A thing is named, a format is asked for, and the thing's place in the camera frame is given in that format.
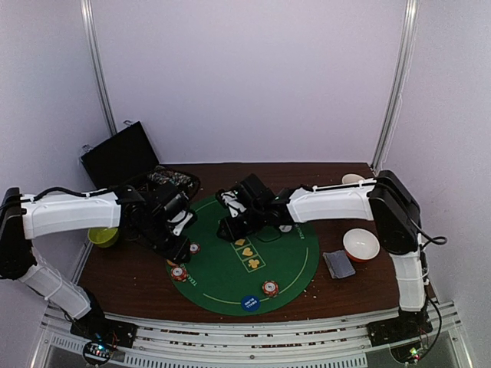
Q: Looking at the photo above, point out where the front aluminium rail frame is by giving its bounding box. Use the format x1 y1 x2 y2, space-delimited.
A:
28 302 475 367

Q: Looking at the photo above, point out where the round green poker mat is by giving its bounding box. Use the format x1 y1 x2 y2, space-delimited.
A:
171 196 321 316

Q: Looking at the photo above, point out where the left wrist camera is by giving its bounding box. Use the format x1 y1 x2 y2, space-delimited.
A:
168 212 197 236

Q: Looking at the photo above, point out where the white orange bowl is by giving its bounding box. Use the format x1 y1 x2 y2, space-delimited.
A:
342 228 381 263

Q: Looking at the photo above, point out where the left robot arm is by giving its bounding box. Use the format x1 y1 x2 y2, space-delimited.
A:
1 184 196 340

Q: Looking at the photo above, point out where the black poker chip case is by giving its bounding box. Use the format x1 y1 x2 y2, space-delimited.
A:
81 122 201 198

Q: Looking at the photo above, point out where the lime green bowl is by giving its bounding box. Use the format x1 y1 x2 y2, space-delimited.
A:
87 228 119 248

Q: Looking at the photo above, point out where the grey card deck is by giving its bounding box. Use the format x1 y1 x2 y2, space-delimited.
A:
322 250 356 279

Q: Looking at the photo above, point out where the right aluminium frame post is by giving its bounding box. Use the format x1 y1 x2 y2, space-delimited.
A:
371 0 420 173

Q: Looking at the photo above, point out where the red poker chip stack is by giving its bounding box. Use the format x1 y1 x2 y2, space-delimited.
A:
262 281 279 297

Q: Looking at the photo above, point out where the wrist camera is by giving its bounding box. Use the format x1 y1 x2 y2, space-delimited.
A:
216 189 246 218
168 212 197 236

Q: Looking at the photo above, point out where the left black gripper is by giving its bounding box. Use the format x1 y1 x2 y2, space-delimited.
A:
140 215 190 264

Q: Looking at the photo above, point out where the white dealer button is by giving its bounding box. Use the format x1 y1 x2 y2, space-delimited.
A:
279 225 292 233

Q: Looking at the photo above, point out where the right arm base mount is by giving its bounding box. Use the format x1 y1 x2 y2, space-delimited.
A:
366 310 433 347

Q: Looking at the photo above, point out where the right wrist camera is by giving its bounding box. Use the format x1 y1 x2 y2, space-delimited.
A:
216 189 246 218

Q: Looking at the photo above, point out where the blue small blind button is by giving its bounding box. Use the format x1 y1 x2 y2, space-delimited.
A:
241 295 261 312

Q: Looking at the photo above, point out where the cream mug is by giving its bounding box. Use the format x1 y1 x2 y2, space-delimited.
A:
341 173 365 185

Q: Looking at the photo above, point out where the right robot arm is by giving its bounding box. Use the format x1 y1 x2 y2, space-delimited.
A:
216 170 427 339

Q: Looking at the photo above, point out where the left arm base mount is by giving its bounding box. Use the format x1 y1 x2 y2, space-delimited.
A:
70 314 137 348

